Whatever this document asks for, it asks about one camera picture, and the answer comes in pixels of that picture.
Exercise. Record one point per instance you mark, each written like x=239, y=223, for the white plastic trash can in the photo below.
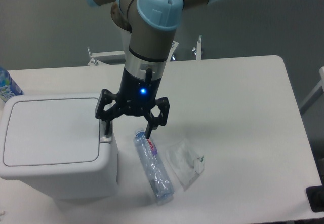
x=55, y=144

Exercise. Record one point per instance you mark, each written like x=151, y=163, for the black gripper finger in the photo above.
x=109, y=107
x=153, y=121

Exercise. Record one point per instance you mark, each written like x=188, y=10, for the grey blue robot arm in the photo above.
x=152, y=25

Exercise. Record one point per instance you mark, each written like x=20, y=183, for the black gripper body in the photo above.
x=139, y=84

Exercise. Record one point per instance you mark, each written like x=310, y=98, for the black table clamp block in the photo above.
x=315, y=198

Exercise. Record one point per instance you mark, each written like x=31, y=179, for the crumpled clear plastic wrapper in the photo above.
x=186, y=162

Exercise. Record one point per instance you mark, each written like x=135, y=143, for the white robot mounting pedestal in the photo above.
x=119, y=57

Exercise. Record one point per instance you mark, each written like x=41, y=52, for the clear empty plastic bottle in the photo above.
x=153, y=167

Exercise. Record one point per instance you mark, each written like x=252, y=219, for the blue labelled drink bottle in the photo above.
x=9, y=88

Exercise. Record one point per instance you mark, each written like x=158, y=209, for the white frame at right edge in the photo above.
x=313, y=95

